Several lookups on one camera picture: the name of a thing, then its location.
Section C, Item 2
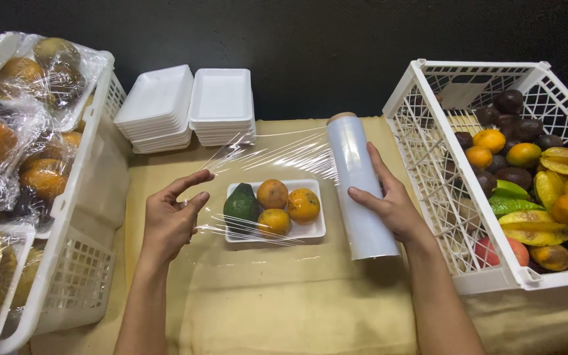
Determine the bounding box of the person's left hand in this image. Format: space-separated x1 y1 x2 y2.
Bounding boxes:
138 169 216 265

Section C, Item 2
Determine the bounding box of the person's right hand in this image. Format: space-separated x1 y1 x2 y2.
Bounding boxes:
347 142 431 245

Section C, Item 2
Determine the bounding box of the clear cling film roll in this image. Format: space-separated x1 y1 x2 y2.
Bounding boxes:
183 112 401 261

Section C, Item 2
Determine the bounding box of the white lattice plastic crate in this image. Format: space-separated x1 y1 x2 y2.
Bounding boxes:
382 59 568 296

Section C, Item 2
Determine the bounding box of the green avocado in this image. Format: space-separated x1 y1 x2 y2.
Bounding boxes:
223 183 261 233

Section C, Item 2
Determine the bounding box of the white foam fruit tray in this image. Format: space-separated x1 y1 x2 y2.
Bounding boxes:
224 178 327 244

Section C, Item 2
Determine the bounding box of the white plastic basket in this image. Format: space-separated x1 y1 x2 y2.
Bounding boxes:
0 49 132 355

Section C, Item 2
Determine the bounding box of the round orange fruit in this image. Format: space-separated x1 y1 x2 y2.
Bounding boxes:
257 208 293 238
256 179 290 210
286 188 321 226

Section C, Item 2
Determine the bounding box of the stack of white foam trays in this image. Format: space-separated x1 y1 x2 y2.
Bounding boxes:
113 64 195 155
188 68 257 148

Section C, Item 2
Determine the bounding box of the heap of mixed loose fruit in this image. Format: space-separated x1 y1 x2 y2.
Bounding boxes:
444 89 568 275

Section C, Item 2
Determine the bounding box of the beige tablecloth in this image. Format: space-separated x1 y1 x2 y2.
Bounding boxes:
27 116 568 355

